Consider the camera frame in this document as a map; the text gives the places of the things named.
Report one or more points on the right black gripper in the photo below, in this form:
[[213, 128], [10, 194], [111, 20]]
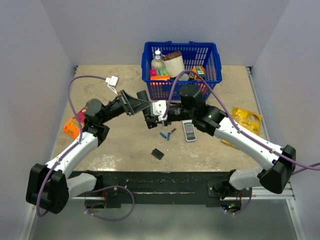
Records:
[[165, 123]]

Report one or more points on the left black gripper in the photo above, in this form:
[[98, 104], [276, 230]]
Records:
[[132, 104]]

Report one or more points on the black remote control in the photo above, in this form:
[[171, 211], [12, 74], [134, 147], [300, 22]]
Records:
[[146, 106]]

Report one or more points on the black remote battery cover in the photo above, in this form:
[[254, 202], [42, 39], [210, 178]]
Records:
[[157, 154]]

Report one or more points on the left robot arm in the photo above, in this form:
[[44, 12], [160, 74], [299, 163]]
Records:
[[49, 185]]

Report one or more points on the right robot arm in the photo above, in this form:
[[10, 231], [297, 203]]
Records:
[[273, 172]]

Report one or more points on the white remote control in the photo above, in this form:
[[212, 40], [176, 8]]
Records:
[[189, 131]]

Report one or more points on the orange flat box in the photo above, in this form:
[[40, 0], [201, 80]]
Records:
[[160, 77]]

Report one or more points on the metal tin can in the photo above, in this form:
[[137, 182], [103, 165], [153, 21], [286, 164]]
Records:
[[184, 77]]

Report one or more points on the pink small box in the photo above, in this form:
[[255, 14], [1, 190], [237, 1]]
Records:
[[153, 72]]

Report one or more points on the green small packet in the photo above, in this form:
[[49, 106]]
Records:
[[162, 72]]

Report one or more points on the white pump bottle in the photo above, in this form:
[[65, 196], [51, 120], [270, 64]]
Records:
[[157, 62]]

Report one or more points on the orange green juice carton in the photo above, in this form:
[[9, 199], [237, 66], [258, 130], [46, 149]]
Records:
[[199, 69]]

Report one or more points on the blue plastic shopping basket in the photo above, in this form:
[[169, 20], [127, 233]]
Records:
[[194, 53]]

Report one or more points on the white brown paper bag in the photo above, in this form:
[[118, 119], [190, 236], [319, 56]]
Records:
[[174, 63]]

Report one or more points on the orange pink candy box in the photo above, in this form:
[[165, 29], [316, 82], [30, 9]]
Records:
[[72, 128]]

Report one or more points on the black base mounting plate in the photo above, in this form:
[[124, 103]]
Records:
[[165, 188]]

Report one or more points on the yellow Lays chips bag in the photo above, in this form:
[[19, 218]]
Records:
[[247, 119]]

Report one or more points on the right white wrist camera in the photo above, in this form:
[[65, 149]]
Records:
[[158, 110]]

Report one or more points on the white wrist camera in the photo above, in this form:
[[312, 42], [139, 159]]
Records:
[[158, 110], [112, 83]]

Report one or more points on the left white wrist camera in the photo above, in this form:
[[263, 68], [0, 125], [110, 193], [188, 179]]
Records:
[[112, 83]]

